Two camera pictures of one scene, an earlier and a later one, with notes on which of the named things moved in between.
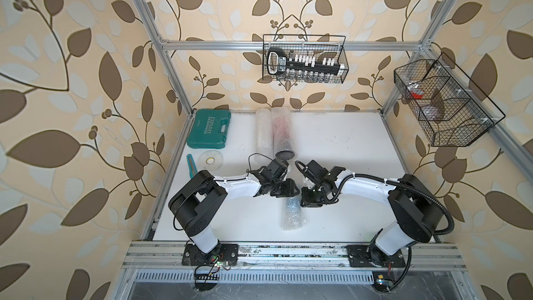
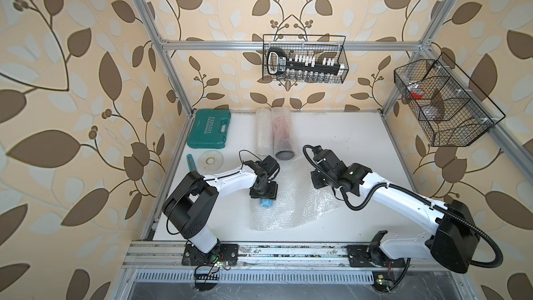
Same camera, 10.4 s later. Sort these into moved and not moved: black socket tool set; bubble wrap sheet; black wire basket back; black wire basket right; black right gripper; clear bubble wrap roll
Moved: black right gripper; bubble wrap sheet
Not moved: clear bubble wrap roll; black wire basket right; black socket tool set; black wire basket back
